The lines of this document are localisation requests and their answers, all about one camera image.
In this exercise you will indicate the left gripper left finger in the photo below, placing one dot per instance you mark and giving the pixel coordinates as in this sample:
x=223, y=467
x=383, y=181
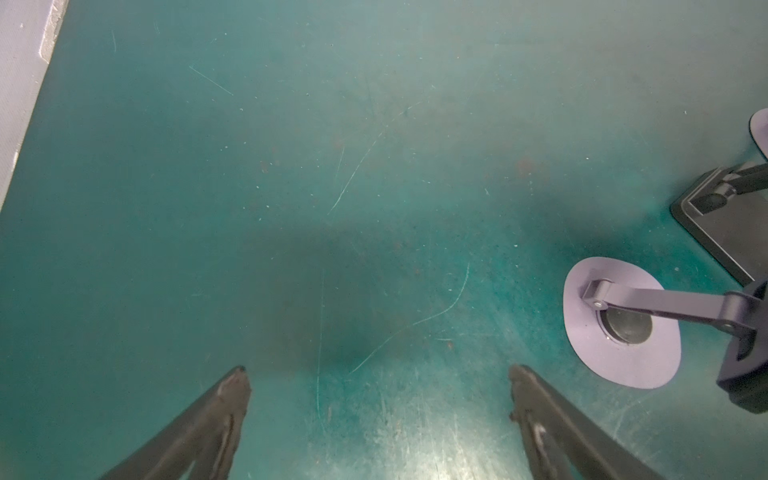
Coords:
x=201, y=442

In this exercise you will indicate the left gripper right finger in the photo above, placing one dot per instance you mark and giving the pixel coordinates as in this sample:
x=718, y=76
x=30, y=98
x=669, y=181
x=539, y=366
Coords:
x=561, y=442

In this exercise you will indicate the black square phone stand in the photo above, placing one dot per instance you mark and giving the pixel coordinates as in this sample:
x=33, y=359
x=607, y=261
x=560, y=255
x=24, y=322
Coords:
x=725, y=210

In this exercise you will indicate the lilac phone stand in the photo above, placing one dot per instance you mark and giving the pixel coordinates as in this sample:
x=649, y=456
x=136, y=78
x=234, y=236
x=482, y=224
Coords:
x=758, y=128

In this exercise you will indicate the green table mat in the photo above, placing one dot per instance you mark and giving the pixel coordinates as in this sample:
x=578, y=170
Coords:
x=372, y=206

